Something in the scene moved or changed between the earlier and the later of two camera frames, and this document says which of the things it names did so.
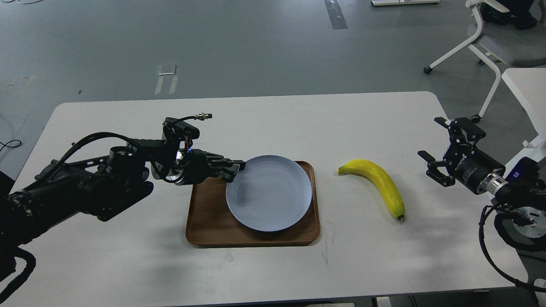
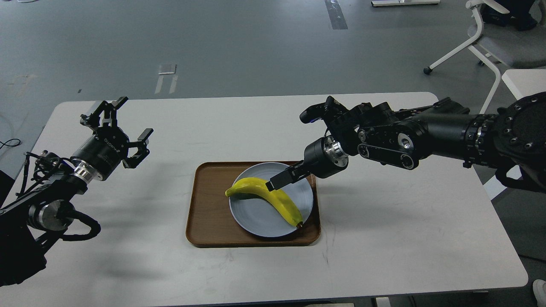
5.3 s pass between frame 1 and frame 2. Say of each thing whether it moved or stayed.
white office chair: stayed
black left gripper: moved
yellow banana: moved
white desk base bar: stayed
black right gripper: moved
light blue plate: moved
